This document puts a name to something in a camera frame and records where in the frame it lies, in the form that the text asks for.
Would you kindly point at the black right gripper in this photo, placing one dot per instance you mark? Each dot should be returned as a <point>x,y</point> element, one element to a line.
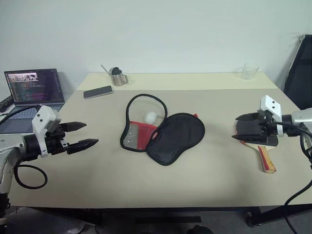
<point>269,136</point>

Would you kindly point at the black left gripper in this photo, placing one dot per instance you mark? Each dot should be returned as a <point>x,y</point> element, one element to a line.
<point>56,143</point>

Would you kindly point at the wooden handle paddle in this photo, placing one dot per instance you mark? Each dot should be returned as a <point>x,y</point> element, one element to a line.
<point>267,163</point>

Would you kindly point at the black and red paddle case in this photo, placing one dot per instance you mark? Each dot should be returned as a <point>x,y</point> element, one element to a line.
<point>175,139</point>

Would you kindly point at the white ping pong ball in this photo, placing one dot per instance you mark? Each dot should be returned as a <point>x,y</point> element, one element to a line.
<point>150,117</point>

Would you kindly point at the black smartphone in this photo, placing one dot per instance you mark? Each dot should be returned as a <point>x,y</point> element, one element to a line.
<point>98,92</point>

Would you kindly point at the clear glass beaker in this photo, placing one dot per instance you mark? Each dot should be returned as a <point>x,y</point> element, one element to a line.
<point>248,72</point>

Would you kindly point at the open grey laptop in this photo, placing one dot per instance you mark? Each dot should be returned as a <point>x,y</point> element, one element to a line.
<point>31,85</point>

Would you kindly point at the stainless steel spouted pitcher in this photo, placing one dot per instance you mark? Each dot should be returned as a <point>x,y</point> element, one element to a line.
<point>118,79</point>

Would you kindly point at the black chair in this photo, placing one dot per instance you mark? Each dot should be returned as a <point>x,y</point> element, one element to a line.
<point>301,80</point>

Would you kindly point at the black heart-shaped object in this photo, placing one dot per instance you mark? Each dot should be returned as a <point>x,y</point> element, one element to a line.
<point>116,71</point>

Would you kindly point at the black handheld device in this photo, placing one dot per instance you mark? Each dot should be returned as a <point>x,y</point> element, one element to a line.
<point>5,103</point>

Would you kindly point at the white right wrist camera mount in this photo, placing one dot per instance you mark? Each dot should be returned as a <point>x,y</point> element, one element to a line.
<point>271,104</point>

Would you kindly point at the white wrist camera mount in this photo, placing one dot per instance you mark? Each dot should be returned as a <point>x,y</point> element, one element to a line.
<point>42,117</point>
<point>271,104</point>

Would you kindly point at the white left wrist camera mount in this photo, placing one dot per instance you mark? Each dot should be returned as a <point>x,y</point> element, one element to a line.
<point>42,117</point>

